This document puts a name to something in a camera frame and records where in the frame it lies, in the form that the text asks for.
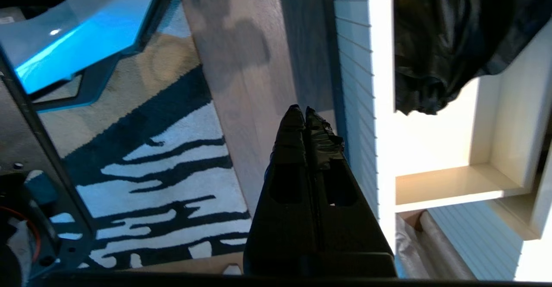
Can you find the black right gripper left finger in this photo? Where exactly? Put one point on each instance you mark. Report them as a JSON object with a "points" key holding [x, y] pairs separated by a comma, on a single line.
{"points": [[284, 218]]}

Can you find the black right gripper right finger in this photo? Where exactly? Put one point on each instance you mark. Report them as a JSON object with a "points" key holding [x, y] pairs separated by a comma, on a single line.
{"points": [[345, 235]]}

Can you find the white fluted drawer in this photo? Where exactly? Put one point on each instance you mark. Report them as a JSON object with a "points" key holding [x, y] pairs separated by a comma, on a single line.
{"points": [[358, 62]]}

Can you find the black folding umbrella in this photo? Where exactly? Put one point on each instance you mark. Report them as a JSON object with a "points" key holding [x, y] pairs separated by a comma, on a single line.
{"points": [[453, 41]]}

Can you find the robot base body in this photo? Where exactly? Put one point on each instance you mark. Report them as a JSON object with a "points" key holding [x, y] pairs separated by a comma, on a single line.
{"points": [[86, 23]]}

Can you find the white TV cabinet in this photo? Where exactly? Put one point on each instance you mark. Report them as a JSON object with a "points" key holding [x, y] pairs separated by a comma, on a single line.
{"points": [[474, 244]]}

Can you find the grey pleated curtain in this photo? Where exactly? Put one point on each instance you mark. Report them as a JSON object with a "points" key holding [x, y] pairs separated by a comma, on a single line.
{"points": [[431, 252]]}

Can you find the black white beige rug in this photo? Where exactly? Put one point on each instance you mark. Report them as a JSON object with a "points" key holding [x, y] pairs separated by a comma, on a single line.
{"points": [[172, 183]]}

